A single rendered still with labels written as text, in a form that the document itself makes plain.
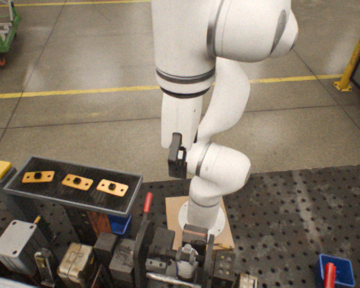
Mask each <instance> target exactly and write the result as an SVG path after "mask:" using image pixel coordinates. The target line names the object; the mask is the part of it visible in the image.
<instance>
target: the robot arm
mask: <svg viewBox="0 0 360 288"><path fill-rule="evenodd" d="M290 7H291V0H151V9H152V19H153V38H154V57H155V77H156V81H157V83H158V84H159V85H160V88H161V90H162V91H163V100H162V119H161V144H162V147H163V148H167V149H168V148H169V146H170V150H169V156H168V167H169V176H170V177H174V178H182V179H186V178H187V172H188V173H190V174H192V175H194V177H193V178H192V180H191V184H190V192H189V200H188V201H186V202H185V204H184V205H183V206H182V207H181V209H180V210H179V213H178V222H179V226H180V227H181V229H182V230H183V227H184V225H185V224H189V225H194V226H200V227H205V228H207V229H208V236H207V240H209V237H210V234H214V235H215V236H214V238H216V237H217V236H218V235H220V233H221V232H222V229H223V228H224V226H225V214H224V213H223V211H222V209H221V208H220V205H221V200H222V196H224V195H228V194H230V193H233V192H235V191H237V190H239V189H241V188H242V186H243V185H244V184H246V183H247V181H248V179H249V176H250V173H251V163H250V160H249V159H248V157H247V156H245V155H244V154H243V153H241V152H238V151H236V150H235V149H232V148H229V147H226V146H222V145H220V144H217V143H214V142H212V141H211V140H210V138H211V137H212V136H213V135H215V134H216V133H220V132H223V131H225V130H228V129H230V128H232V126H234V125H235V124H236V123H237V122H238V121H239V120H240V118H241V116H242V114H243V111H244V109H245V106H246V104H247V100H248V98H249V94H250V81H249V79H248V77H247V74H246V73H245V72H244V71H243V69H242V67H241V66H240V64H239V62H238V61H241V62H246V63H256V62H259V61H262V60H264V59H266V58H280V57H281V56H283V55H286V54H287V53H289V52H291V50H292V49H293V47H294V45H295V43H296V42H297V38H298V25H297V21H296V19H295V16H294V15H293V13H292V11H291V9H290ZM215 70H216V79H215V85H214V90H213V94H212V98H211V102H210V104H209V107H208V109H207V112H206V114H205V116H204V118H203V120H202V121H201V122H200V124H199V120H200V116H201V108H202V95H204V94H205V93H206V92H208V90H209V89H210V87H211V85H212V84H213V83H214V78H215ZM181 142H182V145H181Z"/></svg>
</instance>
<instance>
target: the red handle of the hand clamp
mask: <svg viewBox="0 0 360 288"><path fill-rule="evenodd" d="M335 269H336V267H335V266H333V263H327V264H325V276H324V283H323V286H324V288H334V284H335Z"/></svg>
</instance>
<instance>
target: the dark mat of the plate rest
mask: <svg viewBox="0 0 360 288"><path fill-rule="evenodd" d="M44 171H54V172H55V174H54V178H53V179H52V181H50V182H28V183H23V182H22V181H23V179H24V176H25V174H26V173H30V172H44ZM68 174H72V175H76V176H80V177H84V178H86V179H90V180H92V181H93V183H92V184H91V186H90V188H89V189H88V190H82V189H78V188H74V187H70V186H66V185H63V184H62V182H63V180H64V179H65V177H67V175H68ZM139 179H140V177H137V176H133V175H126V174H121V173H114V172H113V171H107V170H100V169H94V168H89V167H83V166H76V165H70V164H66V163H63V162H57V161H50V160H46V159H39V158H33V157H32V159H31V160H29V162H28V163H27V164H26V166H25V167H24V168H23V170H21V172H20V173H19V174H18V175H17V177H16V178H15V179H14V180H13V181H12V183H11V184H10V185H9V186H8V187H7V189H9V190H11V189H12V190H15V191H21V192H25V193H30V194H36V195H42V196H46V197H52V198H55V199H60V200H64V201H70V202H75V203H81V204H85V205H90V206H96V207H99V208H103V209H109V210H114V211H120V212H124V213H125V212H126V210H127V207H128V205H129V204H130V201H131V198H132V196H133V193H134V191H135V190H136V188H137V184H138V182H139ZM102 180H106V181H111V182H116V183H120V184H123V185H127V186H128V187H129V188H128V189H127V190H126V192H125V194H124V196H123V197H120V196H117V195H113V194H111V193H107V192H104V191H100V190H97V187H98V185H99V183H100V182H101V181H102Z"/></svg>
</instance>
